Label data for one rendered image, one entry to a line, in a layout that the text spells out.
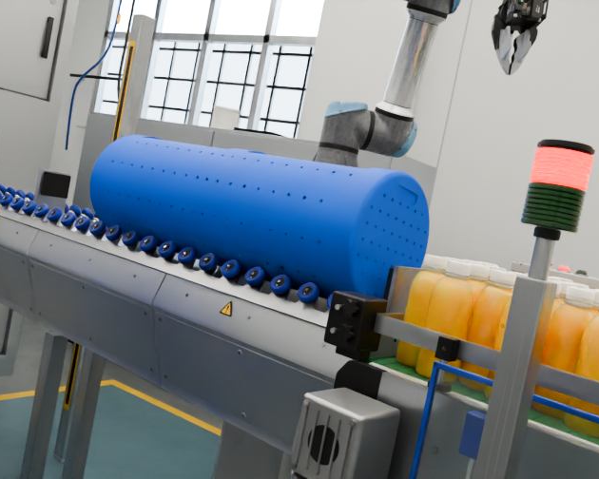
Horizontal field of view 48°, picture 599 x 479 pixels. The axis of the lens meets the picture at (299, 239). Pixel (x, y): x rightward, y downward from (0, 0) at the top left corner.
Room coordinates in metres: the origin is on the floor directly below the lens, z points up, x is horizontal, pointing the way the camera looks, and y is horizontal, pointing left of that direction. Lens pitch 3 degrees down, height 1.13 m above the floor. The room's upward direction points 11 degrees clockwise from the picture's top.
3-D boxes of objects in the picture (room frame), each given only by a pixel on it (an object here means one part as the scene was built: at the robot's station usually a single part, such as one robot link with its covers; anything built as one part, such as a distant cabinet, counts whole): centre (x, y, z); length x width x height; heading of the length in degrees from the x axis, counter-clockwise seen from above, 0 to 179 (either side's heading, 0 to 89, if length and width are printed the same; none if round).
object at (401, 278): (1.31, -0.22, 0.99); 0.10 x 0.02 x 0.12; 140
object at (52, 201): (2.15, 0.81, 1.00); 0.10 x 0.04 x 0.15; 140
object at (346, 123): (1.95, -0.07, 1.38); 0.13 x 0.12 x 0.14; 104
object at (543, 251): (0.78, -0.28, 1.18); 0.06 x 0.06 x 0.16
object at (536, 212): (0.78, -0.28, 1.18); 0.06 x 0.06 x 0.05
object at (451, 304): (1.07, -0.26, 0.99); 0.07 x 0.07 x 0.17
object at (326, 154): (1.95, -0.06, 1.27); 0.15 x 0.15 x 0.10
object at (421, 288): (1.14, -0.24, 0.99); 0.07 x 0.07 x 0.17
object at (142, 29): (2.51, 0.72, 0.85); 0.06 x 0.06 x 1.70; 50
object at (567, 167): (0.78, -0.28, 1.23); 0.06 x 0.06 x 0.04
